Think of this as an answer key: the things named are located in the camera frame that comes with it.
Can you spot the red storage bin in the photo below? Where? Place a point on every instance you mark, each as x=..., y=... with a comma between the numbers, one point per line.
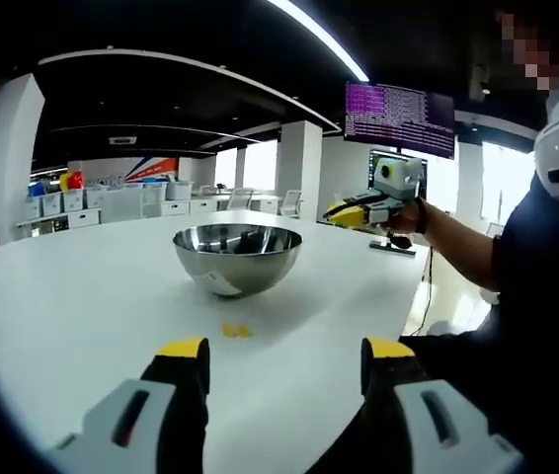
x=76, y=180

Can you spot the curved ceiling strip light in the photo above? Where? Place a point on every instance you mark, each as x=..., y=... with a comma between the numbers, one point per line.
x=329, y=34

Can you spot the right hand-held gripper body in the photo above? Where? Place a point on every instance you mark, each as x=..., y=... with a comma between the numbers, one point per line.
x=400, y=180

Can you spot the ceiling air vent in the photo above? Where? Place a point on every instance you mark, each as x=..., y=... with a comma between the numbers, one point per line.
x=124, y=140

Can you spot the black monitor stand base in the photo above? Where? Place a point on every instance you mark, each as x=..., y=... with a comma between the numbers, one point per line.
x=393, y=247

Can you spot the white shelf unit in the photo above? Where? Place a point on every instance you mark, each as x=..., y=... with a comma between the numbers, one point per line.
x=87, y=217

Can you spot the blue storage bin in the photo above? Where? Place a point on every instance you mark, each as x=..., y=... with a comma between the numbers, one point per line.
x=37, y=188

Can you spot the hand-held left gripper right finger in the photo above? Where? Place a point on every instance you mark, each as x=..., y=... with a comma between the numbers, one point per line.
x=423, y=424

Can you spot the red blue wall banner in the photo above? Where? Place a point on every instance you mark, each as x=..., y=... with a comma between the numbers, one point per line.
x=151, y=170

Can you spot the white ribbed box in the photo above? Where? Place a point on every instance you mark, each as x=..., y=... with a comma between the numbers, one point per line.
x=121, y=203

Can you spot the row of white storage boxes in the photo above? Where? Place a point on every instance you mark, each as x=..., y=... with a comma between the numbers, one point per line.
x=73, y=201

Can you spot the yellow QQ candy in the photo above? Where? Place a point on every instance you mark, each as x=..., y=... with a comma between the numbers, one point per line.
x=230, y=331
x=243, y=331

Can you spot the white table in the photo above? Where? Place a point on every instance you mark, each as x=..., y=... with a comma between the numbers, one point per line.
x=87, y=296

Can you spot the monitor with purple text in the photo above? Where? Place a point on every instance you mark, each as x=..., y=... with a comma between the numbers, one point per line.
x=398, y=121

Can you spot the person in dark shirt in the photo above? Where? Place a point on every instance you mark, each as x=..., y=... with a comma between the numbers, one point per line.
x=546, y=306

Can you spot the person's right hand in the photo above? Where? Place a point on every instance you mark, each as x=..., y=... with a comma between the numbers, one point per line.
x=405, y=217

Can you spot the white shoe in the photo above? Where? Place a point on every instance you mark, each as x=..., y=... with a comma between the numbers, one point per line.
x=442, y=327

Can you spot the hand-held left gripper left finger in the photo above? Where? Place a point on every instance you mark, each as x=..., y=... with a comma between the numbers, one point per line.
x=126, y=424

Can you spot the yellow storage bin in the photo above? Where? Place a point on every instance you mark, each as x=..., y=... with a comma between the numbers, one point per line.
x=64, y=181

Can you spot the large white square pillar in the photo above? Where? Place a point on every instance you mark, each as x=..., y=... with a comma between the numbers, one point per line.
x=8, y=163

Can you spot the white office chair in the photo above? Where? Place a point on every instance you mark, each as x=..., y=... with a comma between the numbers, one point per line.
x=292, y=202
x=240, y=197

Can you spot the stainless steel bowl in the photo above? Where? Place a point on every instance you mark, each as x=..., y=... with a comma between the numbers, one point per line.
x=240, y=261

